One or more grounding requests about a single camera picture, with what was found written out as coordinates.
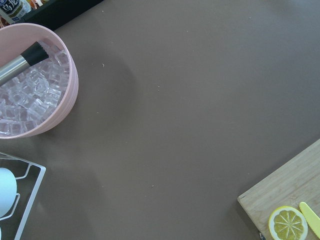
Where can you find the light blue cup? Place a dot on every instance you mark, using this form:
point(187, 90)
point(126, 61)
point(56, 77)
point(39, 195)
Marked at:
point(8, 190)

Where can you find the labelled bottle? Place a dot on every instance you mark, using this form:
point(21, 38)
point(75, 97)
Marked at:
point(14, 10)

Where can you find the lemon slice near knife tip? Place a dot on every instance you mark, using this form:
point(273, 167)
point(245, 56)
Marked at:
point(287, 223)

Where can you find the pink ice bucket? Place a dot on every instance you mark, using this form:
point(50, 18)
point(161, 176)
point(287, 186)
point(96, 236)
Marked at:
point(16, 38)

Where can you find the white wire cup rack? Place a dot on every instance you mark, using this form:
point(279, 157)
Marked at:
point(28, 176)

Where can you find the yellow plastic knife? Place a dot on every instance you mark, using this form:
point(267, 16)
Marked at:
point(311, 217)

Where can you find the bamboo cutting board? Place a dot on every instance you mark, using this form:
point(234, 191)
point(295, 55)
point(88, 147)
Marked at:
point(296, 181)

